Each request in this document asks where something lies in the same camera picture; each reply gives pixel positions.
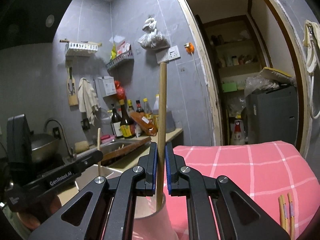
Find white plastic utensil holder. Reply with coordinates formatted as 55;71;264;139
132;194;178;240

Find taped chopstick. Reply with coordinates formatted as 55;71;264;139
287;192;295;240
278;194;288;232

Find thin wooden chopstick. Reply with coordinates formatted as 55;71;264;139
97;127;101;177

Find long bamboo chopstick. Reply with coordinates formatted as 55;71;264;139
156;62;167;211

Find metal wok pot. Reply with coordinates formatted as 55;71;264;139
31;133;59;163

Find pink checked tablecloth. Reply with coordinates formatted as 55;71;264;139
173;141;319;237

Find wooden knife holder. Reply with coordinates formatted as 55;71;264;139
67;67;78;106

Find dark wine bottle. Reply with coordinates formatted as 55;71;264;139
111;104;123;139

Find hanging white cloth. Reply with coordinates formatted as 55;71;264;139
78;77;100;126

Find yellow label sauce bottle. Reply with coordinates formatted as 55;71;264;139
119;99;136;139

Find dark grey cabinet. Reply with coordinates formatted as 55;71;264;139
246;85;298;145

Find large clear oil jug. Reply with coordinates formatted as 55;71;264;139
152;94;159;128

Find green box on shelf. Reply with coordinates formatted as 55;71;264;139
222;82;238;93

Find red plastic bag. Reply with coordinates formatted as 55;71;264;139
114;80;126;100

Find black range hood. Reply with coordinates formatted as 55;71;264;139
1;0;72;49

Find hanging plastic bag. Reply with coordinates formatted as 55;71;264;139
138;17;169;50

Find white rubber gloves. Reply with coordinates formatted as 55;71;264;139
303;20;319;75

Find white wall box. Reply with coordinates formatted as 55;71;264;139
98;76;116;98

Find white wall rack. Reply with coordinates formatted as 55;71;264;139
59;39;103;57

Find white wall socket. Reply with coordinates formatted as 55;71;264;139
167;46;180;61

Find grey wall shelf basket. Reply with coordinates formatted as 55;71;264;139
106;50;134;71

